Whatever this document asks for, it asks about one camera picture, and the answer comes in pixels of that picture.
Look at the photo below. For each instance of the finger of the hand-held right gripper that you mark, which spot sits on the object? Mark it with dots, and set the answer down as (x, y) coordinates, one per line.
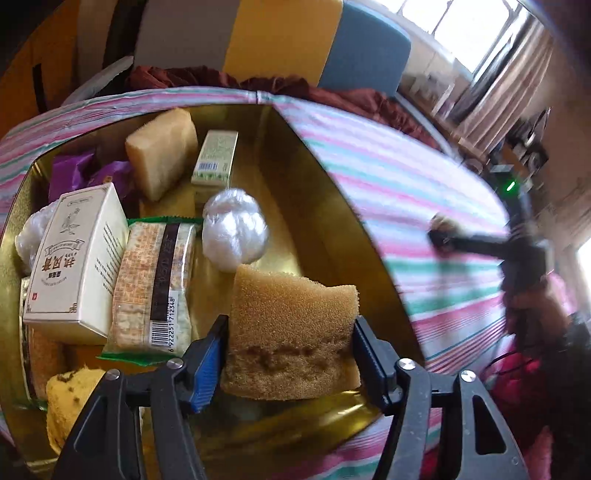
(466, 243)

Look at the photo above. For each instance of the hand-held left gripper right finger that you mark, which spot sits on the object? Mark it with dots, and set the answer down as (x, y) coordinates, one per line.
(374, 364)

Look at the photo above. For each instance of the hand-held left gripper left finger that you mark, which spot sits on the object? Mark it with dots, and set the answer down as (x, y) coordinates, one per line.
(207, 369)

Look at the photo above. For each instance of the brown sponge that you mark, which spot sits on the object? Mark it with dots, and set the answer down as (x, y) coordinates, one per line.
(291, 323)

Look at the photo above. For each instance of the cracker packet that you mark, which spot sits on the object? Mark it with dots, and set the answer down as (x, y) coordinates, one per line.
(152, 286)

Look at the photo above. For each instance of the yellow cake packet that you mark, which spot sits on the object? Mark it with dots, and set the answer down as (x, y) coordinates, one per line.
(69, 401)

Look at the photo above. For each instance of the white printed carton box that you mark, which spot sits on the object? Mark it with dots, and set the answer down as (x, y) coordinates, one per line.
(74, 277)

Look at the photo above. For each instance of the brown cake packet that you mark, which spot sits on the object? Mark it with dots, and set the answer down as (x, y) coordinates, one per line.
(44, 360)

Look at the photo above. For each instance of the gold metal tin box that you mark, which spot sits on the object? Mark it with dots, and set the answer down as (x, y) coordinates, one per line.
(295, 194)

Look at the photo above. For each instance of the small green white box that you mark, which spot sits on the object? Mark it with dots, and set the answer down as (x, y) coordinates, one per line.
(214, 157)

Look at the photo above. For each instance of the purple snack packet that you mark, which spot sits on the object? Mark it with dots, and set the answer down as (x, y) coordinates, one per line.
(69, 173)
(113, 177)

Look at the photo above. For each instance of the pale yellow sponge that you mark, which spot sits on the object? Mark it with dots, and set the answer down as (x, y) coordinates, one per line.
(161, 152)

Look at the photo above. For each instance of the person's right hand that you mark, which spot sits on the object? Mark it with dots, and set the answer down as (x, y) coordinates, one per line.
(538, 309)

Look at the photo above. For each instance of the black device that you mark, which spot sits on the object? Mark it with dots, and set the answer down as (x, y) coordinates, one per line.
(521, 147)

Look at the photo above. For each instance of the pink patterned curtain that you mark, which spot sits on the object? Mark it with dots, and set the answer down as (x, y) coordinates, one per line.
(503, 92)

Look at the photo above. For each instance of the white containers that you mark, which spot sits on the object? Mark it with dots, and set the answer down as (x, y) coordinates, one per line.
(429, 87)

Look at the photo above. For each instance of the maroon blanket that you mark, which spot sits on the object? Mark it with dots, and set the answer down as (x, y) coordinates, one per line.
(360, 106)

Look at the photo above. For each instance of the bright window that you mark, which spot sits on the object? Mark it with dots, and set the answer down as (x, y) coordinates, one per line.
(452, 27)

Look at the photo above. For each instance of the white pillow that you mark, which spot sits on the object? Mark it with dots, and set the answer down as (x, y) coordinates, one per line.
(99, 78)

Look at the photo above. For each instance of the wooden wardrobe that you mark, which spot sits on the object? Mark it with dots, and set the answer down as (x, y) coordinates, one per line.
(27, 83)

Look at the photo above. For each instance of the black rolled mat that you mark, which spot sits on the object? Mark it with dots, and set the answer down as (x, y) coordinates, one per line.
(122, 27)

